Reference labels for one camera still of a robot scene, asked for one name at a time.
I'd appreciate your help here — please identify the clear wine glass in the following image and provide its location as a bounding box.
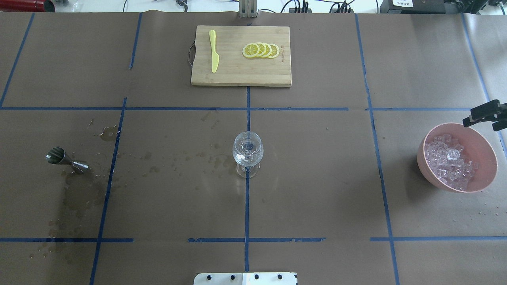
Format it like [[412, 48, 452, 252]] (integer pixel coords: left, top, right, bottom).
[[232, 131, 264, 179]]

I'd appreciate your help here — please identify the pile of ice cubes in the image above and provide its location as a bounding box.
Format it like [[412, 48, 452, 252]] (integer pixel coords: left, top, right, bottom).
[[424, 133, 479, 191]]

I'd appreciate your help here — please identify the black box device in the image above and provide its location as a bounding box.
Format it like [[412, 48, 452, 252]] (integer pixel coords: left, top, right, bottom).
[[379, 0, 446, 14]]

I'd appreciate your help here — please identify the pink bowl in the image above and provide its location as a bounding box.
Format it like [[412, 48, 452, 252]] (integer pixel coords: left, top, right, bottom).
[[417, 123, 498, 193]]

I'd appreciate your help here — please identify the bamboo cutting board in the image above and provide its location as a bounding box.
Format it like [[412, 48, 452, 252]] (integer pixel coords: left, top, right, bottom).
[[191, 25, 293, 88]]

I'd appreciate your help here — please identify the steel cocktail jigger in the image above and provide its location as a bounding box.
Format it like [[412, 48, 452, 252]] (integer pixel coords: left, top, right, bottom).
[[46, 146, 90, 174]]

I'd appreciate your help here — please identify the red cylinder bottle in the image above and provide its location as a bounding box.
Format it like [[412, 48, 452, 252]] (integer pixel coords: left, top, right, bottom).
[[0, 0, 55, 12]]

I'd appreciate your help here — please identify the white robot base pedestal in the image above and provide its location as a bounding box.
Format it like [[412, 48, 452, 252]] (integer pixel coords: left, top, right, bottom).
[[193, 272, 298, 285]]

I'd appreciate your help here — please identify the yellow plastic knife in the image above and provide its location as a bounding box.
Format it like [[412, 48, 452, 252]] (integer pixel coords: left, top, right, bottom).
[[209, 29, 220, 73]]

